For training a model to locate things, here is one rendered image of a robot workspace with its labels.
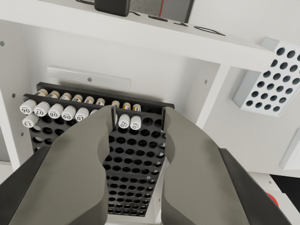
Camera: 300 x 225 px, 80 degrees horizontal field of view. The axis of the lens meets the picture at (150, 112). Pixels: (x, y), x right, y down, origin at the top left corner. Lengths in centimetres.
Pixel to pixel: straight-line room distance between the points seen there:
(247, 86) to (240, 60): 20
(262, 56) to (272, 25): 20
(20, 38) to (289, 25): 40
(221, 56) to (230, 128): 29
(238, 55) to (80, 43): 19
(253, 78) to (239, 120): 11
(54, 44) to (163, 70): 14
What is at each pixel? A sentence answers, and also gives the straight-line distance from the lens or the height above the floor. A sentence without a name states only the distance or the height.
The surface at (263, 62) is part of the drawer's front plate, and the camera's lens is 19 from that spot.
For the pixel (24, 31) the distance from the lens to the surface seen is 29.
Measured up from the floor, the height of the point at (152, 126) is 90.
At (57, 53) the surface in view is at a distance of 27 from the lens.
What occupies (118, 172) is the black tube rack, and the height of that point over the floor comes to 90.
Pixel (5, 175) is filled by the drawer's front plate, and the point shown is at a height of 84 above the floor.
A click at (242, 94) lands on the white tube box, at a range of 38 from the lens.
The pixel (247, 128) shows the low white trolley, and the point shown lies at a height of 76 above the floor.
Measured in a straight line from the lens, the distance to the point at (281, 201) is 60.
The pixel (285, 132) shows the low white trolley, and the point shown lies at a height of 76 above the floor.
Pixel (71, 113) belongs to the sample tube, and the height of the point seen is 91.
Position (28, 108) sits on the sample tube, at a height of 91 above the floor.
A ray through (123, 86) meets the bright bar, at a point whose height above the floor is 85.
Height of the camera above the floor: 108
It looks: 58 degrees down
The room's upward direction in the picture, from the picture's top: 177 degrees clockwise
